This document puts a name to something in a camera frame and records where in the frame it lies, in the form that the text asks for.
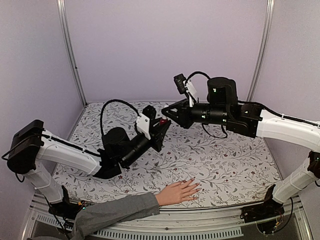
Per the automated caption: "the mannequin hand with nails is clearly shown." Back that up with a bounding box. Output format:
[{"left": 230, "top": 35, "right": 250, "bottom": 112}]
[{"left": 155, "top": 178, "right": 201, "bottom": 207}]

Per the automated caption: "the aluminium corner post left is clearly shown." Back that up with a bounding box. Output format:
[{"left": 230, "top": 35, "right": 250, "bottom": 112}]
[{"left": 56, "top": 0, "right": 88, "bottom": 107}]

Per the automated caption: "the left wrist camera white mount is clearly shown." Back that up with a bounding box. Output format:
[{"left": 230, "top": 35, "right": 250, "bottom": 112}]
[{"left": 135, "top": 105, "right": 157, "bottom": 140}]

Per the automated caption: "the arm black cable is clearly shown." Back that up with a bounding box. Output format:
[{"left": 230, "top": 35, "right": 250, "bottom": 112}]
[
  {"left": 99, "top": 99, "right": 141, "bottom": 137},
  {"left": 184, "top": 71, "right": 212, "bottom": 83}
]

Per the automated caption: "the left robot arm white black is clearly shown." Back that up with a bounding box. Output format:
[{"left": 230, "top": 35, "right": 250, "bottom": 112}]
[{"left": 1, "top": 114, "right": 171, "bottom": 217}]

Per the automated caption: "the aluminium corner post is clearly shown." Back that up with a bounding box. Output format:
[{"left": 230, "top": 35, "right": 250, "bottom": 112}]
[
  {"left": 246, "top": 0, "right": 275, "bottom": 102},
  {"left": 56, "top": 0, "right": 88, "bottom": 107}
]

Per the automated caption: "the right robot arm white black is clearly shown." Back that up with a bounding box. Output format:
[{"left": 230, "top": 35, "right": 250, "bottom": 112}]
[{"left": 161, "top": 74, "right": 320, "bottom": 218}]

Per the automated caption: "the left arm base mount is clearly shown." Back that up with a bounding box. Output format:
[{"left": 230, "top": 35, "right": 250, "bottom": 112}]
[{"left": 48, "top": 186, "right": 87, "bottom": 220}]

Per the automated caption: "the aluminium corner post right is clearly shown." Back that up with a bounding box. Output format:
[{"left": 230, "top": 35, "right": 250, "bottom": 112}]
[{"left": 246, "top": 0, "right": 275, "bottom": 102}]

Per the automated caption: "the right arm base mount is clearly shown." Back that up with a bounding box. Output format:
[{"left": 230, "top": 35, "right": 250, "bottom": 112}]
[{"left": 240, "top": 184, "right": 294, "bottom": 236}]

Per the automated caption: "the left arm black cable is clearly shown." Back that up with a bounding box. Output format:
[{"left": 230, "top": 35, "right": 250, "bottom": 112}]
[{"left": 99, "top": 99, "right": 141, "bottom": 137}]

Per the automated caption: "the aluminium front rail frame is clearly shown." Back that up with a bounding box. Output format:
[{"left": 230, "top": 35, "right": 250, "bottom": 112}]
[{"left": 22, "top": 192, "right": 313, "bottom": 240}]

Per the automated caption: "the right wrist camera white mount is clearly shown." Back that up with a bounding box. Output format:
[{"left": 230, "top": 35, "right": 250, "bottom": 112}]
[{"left": 173, "top": 73, "right": 199, "bottom": 107}]

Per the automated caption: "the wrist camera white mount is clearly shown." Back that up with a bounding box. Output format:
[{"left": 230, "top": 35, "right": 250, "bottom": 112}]
[
  {"left": 135, "top": 105, "right": 157, "bottom": 140},
  {"left": 173, "top": 73, "right": 199, "bottom": 107}
]

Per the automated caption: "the grey sleeved forearm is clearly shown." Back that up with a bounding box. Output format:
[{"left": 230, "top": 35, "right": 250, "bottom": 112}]
[{"left": 72, "top": 192, "right": 160, "bottom": 240}]

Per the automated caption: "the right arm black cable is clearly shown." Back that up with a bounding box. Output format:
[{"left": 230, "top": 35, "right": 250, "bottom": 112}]
[{"left": 184, "top": 71, "right": 212, "bottom": 83}]

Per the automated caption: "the red nail polish bottle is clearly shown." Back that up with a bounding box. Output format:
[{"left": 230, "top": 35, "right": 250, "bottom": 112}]
[{"left": 159, "top": 118, "right": 168, "bottom": 125}]

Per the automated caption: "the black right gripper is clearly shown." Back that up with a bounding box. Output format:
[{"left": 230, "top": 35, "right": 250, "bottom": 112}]
[{"left": 161, "top": 98, "right": 230, "bottom": 130}]

